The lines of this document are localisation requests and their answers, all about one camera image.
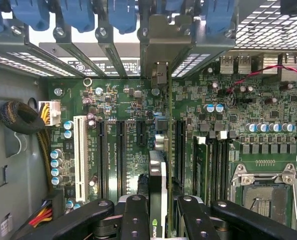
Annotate green motherboard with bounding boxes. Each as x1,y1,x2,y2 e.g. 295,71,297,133
47,53,297,226

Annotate short PCIe expansion slot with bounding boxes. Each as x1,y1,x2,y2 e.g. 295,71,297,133
135,119,147,147

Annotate grey PC case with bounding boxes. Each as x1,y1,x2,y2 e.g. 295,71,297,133
0,0,297,240

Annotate CPU socket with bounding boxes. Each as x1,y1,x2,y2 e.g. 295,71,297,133
230,162,297,227

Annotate red black twisted wire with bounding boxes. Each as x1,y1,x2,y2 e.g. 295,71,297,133
224,64,297,95

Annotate white PCI expansion slot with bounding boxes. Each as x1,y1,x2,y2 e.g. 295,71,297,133
72,114,89,204

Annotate long PCIe expansion slot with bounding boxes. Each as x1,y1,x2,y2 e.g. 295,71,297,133
96,119,109,201
175,119,187,191
115,119,128,198

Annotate red yellow black wires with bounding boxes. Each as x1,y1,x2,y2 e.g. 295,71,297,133
27,198,54,228

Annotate RAM slot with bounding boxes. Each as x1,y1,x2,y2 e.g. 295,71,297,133
193,135,210,204
216,130,228,202
224,136,233,201
209,136,218,202

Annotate black braided wire bundle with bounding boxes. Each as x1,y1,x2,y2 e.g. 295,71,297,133
0,99,52,193

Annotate silver network port stack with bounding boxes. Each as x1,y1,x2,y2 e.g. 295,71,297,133
280,53,297,82
262,53,280,76

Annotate grey power supply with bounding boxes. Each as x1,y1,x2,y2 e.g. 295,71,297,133
0,63,49,240

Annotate silver USB port stack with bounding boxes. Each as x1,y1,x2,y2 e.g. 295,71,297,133
219,55,236,75
237,55,253,75

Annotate white power connector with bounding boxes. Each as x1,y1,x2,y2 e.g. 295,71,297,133
37,100,62,127

